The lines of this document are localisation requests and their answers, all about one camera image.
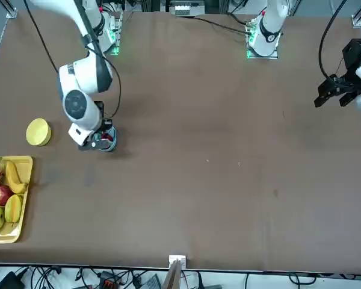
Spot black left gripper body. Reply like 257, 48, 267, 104
342, 38, 361, 79

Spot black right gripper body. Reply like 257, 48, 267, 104
78, 129, 115, 151

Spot light blue bowl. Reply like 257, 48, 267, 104
91, 126, 119, 152

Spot yellow bowl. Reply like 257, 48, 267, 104
26, 118, 52, 147

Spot yellow tray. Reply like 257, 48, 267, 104
0, 155, 34, 244

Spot yellow banana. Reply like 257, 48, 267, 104
5, 160, 29, 194

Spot yellow-green starfruit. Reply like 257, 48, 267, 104
4, 194, 23, 223

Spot red apple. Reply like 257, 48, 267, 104
0, 185, 14, 207

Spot black box with orange ports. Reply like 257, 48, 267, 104
98, 270, 123, 289

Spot thick black cable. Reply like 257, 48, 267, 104
318, 0, 349, 79

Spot aluminium profile post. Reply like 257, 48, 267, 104
164, 255, 188, 289

